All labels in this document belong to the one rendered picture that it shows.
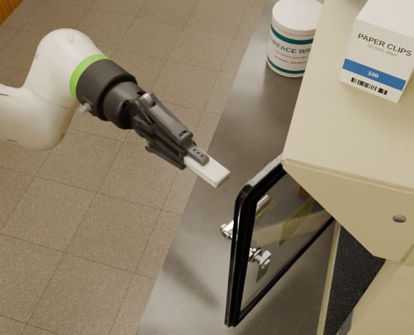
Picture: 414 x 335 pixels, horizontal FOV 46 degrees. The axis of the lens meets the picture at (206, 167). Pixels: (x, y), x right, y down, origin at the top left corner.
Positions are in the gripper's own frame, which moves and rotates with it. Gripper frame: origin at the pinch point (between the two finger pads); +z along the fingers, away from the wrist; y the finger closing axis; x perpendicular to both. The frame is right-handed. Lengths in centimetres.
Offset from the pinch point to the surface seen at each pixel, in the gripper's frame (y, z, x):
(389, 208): 28.5, 26.7, -8.7
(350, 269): -18.2, 23.4, 11.2
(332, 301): -18.3, 24.4, 4.4
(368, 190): 30.1, 25.0, -9.6
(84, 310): -120, -48, -16
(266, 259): 1.1, 16.4, -5.9
